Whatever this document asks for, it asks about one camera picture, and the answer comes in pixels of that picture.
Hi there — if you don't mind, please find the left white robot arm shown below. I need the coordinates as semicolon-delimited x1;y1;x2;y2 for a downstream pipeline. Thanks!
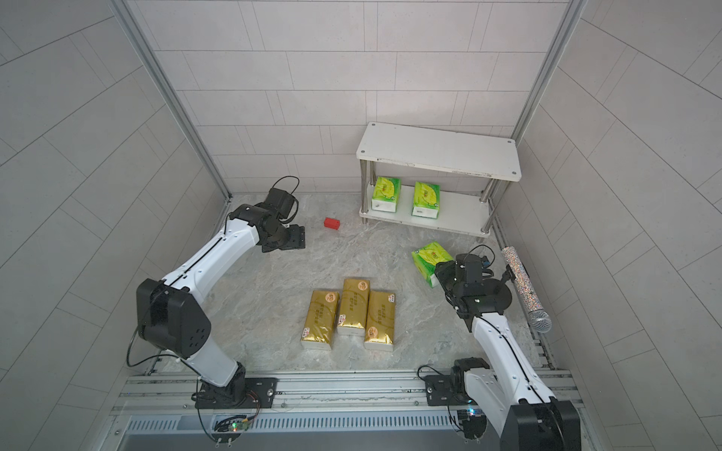
133;197;305;393

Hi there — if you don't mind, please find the small red block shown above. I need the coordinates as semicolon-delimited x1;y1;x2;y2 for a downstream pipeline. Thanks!
323;217;340;230

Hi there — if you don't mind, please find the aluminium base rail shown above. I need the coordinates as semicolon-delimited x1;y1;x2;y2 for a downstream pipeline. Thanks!
106;368;565;435

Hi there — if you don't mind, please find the gold tissue pack right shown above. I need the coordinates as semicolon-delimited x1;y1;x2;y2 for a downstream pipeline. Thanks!
364;291;396;351

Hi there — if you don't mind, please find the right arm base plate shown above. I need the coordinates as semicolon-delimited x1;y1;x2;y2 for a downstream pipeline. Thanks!
417;357;490;407

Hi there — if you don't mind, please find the right circuit board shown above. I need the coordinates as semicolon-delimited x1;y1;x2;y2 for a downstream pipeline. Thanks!
457;409;488;441

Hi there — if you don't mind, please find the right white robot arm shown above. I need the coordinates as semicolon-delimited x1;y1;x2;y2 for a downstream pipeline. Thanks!
434;254;582;450

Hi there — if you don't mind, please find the gold tissue pack middle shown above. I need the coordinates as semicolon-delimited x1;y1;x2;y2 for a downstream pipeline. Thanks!
337;278;370;336

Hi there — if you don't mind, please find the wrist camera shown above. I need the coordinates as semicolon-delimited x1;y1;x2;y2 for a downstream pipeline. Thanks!
455;253;493;280
264;187;299;225

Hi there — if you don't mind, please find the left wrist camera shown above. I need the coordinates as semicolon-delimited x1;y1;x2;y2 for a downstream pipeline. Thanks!
264;187;299;225

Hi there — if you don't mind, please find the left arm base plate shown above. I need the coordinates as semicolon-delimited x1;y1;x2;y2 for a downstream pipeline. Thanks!
191;377;279;410

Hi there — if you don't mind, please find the glitter microphone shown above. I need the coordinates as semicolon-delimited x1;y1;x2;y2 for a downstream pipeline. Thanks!
501;246;553;334

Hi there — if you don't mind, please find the circuit board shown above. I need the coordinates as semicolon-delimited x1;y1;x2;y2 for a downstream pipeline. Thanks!
457;409;488;441
212;415;256;447

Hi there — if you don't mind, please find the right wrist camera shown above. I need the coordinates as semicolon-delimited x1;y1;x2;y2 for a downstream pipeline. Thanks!
455;253;493;280

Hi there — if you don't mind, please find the gold tissue pack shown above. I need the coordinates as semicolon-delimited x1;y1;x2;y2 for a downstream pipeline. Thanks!
300;291;340;351
364;291;396;351
337;278;370;336

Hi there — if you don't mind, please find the white two-tier shelf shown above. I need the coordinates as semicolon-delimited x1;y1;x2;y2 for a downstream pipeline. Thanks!
356;122;522;239

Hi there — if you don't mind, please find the gold tissue pack left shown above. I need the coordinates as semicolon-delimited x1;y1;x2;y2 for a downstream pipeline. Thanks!
300;291;340;351

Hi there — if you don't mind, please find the green tissue pack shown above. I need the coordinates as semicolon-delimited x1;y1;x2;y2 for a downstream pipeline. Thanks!
412;182;441;220
372;177;402;213
412;242;453;288

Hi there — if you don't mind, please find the left circuit board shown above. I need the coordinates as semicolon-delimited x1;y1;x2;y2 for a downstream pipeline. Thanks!
212;415;256;447

